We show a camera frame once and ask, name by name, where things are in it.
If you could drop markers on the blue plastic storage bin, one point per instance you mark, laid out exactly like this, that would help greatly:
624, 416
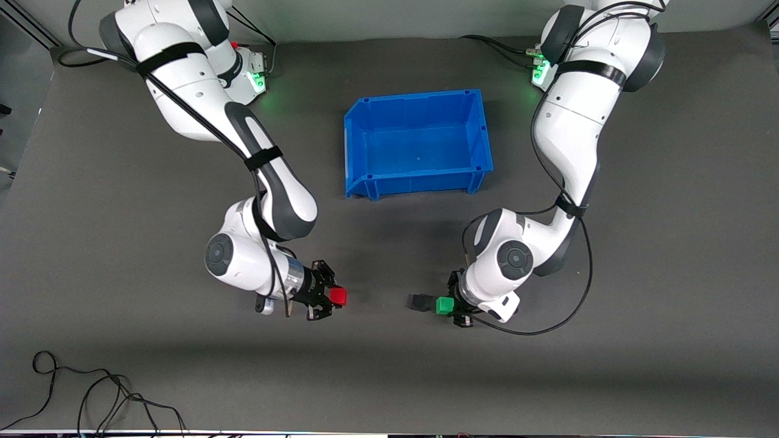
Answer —
420, 146

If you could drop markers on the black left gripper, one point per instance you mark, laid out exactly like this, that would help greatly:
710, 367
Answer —
455, 287

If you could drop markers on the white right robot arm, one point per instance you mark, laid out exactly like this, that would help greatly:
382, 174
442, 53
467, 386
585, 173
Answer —
182, 73

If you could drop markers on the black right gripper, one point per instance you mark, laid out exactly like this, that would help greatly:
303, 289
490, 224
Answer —
311, 288

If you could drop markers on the small green cube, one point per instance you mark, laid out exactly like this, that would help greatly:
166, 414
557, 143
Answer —
445, 305

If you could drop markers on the dark grey table mat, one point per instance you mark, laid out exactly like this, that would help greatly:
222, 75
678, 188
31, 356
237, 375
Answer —
389, 377

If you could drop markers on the small black bracket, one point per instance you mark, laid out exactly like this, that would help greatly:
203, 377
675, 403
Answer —
3, 109

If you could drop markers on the small black cube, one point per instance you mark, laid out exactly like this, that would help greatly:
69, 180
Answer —
419, 302

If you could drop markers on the small red cube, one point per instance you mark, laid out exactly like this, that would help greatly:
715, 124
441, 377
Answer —
338, 296

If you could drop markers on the aluminium frame rail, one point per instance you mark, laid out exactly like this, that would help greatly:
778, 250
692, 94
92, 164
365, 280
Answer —
772, 23
33, 33

